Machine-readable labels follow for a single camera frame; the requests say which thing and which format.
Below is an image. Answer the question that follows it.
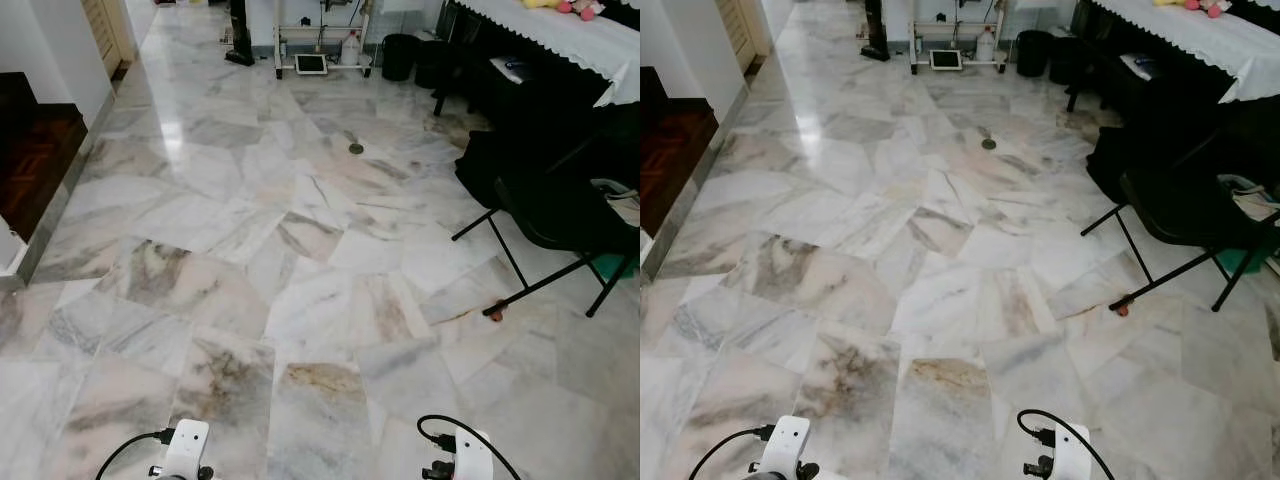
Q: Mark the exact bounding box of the green box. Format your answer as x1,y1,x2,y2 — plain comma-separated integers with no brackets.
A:
1214,245,1277,277
588,252,637,281

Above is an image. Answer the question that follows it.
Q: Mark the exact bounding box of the black folding chair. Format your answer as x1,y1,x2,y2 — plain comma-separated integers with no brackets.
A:
1080,98,1280,313
451,100,641,319

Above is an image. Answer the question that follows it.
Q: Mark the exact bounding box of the white paper bundle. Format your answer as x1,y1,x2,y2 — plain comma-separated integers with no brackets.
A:
1215,173,1280,227
590,177,641,227

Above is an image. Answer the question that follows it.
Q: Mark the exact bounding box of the dark wooden step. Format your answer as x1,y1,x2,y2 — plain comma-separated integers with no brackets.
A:
0,72,89,243
640,65,720,239

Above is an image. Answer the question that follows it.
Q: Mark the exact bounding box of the black bench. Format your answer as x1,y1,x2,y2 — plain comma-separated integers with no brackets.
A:
1064,38,1233,131
432,40,601,136

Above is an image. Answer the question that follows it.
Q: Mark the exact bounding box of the black waste bin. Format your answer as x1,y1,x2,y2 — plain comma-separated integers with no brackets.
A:
380,33,419,83
1015,30,1054,79

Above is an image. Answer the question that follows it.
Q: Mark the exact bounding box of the black upright stand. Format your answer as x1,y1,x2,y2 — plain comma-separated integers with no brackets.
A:
859,0,891,63
224,0,256,67

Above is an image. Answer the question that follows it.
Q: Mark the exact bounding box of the white metal rack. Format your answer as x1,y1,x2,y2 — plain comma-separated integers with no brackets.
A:
273,0,374,80
907,0,1007,76

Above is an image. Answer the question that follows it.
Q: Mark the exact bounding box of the wooden louvre door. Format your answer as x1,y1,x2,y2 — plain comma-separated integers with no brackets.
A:
716,0,772,73
82,0,139,79

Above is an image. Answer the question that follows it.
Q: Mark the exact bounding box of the table with white lace cloth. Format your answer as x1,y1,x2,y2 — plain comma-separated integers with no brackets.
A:
1090,0,1280,105
455,0,641,107

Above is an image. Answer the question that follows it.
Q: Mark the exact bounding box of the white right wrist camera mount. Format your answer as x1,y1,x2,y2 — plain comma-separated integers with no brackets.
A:
1051,424,1092,480
454,429,494,480

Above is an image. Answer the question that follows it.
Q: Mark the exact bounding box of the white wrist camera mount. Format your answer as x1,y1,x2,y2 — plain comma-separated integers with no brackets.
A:
1051,424,1092,480
454,429,494,480
760,416,812,480
160,419,211,480

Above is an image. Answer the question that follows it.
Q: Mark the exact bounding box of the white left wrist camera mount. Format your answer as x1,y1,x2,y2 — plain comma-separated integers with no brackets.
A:
160,419,211,480
760,416,812,480

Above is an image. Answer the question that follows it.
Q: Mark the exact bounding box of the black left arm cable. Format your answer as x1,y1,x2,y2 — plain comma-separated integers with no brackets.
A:
687,426,777,480
96,429,177,480

